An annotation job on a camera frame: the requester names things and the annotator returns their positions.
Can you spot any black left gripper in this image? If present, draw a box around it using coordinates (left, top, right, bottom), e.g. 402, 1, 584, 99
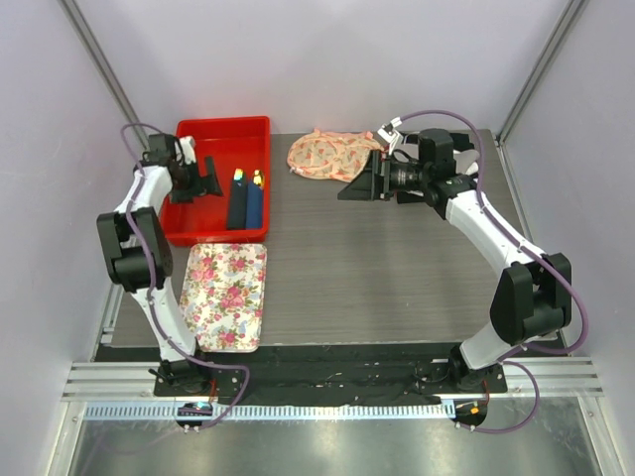
170, 156, 221, 204

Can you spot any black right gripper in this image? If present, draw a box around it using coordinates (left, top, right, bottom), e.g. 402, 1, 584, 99
339, 149, 432, 201

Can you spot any dark navy paper napkin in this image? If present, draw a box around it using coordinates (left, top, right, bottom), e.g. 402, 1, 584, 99
226, 178, 248, 230

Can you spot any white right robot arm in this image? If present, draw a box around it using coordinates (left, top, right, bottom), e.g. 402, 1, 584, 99
337, 129, 572, 392

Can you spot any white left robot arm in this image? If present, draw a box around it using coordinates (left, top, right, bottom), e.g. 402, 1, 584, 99
96, 130, 222, 396

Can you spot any orange patterned cloth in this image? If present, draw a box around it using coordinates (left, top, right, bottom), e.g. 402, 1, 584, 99
287, 129, 382, 182

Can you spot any red plastic bin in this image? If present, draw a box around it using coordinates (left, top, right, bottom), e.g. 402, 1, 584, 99
161, 116, 272, 247

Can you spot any floral rectangular tray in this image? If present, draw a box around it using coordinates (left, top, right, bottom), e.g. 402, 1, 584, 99
180, 243, 267, 353

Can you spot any grey cloth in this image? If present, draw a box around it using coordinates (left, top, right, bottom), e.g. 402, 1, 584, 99
453, 149, 480, 176

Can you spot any black cloth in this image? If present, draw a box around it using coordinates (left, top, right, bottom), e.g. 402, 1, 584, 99
402, 132, 475, 152

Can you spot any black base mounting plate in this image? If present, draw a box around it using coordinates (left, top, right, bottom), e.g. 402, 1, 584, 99
93, 341, 509, 404

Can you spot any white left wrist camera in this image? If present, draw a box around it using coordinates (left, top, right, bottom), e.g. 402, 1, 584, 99
179, 136, 196, 165

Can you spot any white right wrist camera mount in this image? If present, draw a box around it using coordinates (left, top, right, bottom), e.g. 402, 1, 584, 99
376, 117, 403, 155

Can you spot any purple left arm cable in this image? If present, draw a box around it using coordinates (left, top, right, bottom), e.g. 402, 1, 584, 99
120, 122, 252, 430

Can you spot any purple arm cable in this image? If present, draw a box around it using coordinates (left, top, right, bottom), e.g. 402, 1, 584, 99
120, 122, 252, 430
396, 109, 590, 436

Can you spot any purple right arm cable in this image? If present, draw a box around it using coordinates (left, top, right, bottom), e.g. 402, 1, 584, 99
396, 109, 590, 436

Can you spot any white slotted cable duct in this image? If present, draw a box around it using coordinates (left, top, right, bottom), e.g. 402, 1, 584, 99
83, 400, 455, 422

